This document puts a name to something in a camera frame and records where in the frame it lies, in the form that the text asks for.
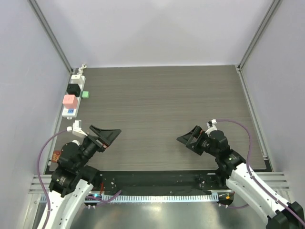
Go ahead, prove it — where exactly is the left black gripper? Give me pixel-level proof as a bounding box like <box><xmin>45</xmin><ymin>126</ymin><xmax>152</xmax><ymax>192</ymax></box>
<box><xmin>75</xmin><ymin>125</ymin><xmax>121</xmax><ymax>170</ymax></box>

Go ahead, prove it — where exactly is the green cube plug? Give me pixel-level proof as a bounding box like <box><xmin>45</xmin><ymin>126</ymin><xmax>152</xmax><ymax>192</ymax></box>
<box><xmin>81</xmin><ymin>91</ymin><xmax>90</xmax><ymax>99</ymax></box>

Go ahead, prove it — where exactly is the pink cube socket adapter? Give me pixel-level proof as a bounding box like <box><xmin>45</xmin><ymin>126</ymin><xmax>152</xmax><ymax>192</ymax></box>
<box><xmin>62</xmin><ymin>94</ymin><xmax>78</xmax><ymax>109</ymax></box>

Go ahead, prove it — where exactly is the white power strip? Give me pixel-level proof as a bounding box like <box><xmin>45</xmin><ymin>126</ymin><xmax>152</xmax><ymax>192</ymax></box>
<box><xmin>61</xmin><ymin>74</ymin><xmax>86</xmax><ymax>120</ymax></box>

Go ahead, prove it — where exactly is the dark red cube plug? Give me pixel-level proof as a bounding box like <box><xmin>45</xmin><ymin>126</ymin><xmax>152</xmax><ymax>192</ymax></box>
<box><xmin>51</xmin><ymin>150</ymin><xmax>61</xmax><ymax>163</ymax></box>

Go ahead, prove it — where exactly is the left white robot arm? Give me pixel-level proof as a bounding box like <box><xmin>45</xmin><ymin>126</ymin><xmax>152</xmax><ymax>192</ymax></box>
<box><xmin>38</xmin><ymin>120</ymin><xmax>121</xmax><ymax>229</ymax></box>

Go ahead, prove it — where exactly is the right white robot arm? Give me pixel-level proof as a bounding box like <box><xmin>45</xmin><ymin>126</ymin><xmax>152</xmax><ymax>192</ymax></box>
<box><xmin>177</xmin><ymin>124</ymin><xmax>305</xmax><ymax>229</ymax></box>

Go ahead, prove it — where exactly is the black cube plug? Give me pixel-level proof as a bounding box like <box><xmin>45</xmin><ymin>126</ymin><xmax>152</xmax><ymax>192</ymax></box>
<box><xmin>66</xmin><ymin>83</ymin><xmax>81</xmax><ymax>97</ymax></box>

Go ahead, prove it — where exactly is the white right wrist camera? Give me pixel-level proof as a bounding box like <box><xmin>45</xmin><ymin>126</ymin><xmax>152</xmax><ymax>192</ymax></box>
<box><xmin>205</xmin><ymin>119</ymin><xmax>217</xmax><ymax>135</ymax></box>

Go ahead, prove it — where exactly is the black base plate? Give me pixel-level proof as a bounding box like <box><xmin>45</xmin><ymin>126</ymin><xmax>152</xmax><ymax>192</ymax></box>
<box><xmin>93</xmin><ymin>170</ymin><xmax>231</xmax><ymax>197</ymax></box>

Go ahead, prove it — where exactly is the white slotted cable duct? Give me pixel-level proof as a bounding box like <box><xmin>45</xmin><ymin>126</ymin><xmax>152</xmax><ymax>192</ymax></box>
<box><xmin>40</xmin><ymin>193</ymin><xmax>220</xmax><ymax>203</ymax></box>

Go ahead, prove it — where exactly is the aluminium frame rail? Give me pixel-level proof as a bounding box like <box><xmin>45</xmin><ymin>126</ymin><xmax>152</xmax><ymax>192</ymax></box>
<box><xmin>29</xmin><ymin>172</ymin><xmax>290</xmax><ymax>194</ymax></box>

